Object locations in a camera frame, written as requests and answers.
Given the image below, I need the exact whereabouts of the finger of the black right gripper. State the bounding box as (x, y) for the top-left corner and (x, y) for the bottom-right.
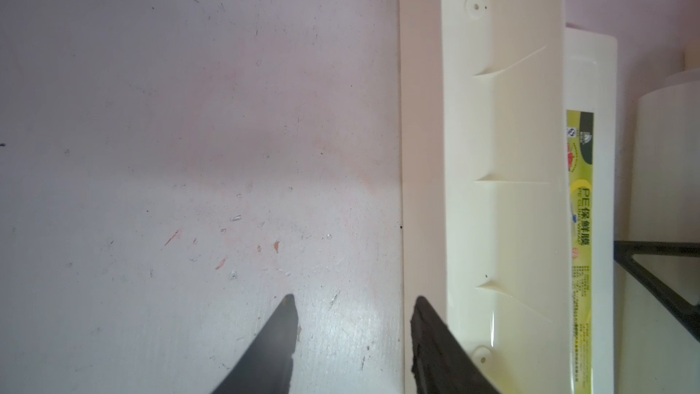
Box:
(614, 240), (699, 341)

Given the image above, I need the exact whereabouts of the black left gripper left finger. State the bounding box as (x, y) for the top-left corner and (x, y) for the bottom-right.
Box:
(213, 294), (299, 394)

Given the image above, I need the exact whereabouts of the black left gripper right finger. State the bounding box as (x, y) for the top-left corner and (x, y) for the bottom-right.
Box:
(410, 295), (499, 394)

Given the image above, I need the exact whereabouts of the white plastic wrap roll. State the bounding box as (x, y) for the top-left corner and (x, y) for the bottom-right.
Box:
(615, 40), (699, 393)

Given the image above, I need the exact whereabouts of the cream plastic wrap dispenser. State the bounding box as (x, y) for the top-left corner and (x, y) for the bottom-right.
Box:
(399, 0), (618, 393)

